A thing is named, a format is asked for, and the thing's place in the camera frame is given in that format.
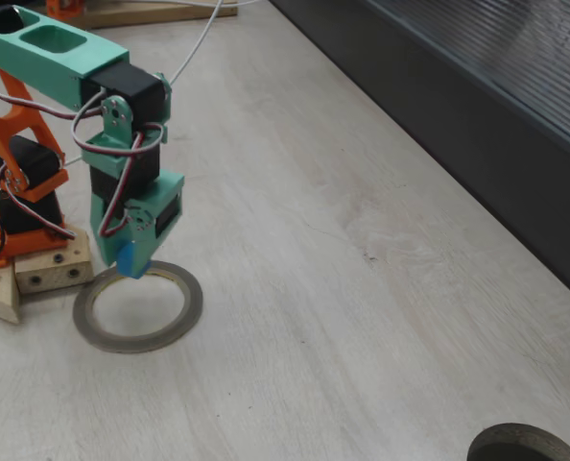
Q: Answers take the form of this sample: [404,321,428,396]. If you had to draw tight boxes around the white usb cable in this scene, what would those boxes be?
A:
[63,0,262,167]

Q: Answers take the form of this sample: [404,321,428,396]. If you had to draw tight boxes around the wooden base block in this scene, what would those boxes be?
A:
[13,230,95,295]

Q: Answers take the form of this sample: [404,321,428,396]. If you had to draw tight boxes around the grey ring of tape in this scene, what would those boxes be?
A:
[72,259,204,355]

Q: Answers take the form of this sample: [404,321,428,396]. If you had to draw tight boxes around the blue cube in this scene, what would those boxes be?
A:
[116,241,153,279]

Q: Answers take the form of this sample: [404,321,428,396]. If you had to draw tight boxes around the thin brown wooden board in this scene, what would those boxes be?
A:
[81,0,238,30]

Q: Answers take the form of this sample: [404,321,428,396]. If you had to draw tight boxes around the grey ribbed desk divider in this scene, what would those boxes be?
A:
[270,0,570,311]

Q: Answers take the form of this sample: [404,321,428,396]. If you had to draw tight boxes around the round desk cable hole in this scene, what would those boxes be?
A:
[466,422,570,461]

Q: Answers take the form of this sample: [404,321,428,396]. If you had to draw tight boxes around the red white black servo wire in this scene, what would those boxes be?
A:
[0,158,78,240]
[0,81,166,239]

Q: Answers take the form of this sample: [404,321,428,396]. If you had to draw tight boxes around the orange leader arm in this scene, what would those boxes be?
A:
[44,0,83,20]

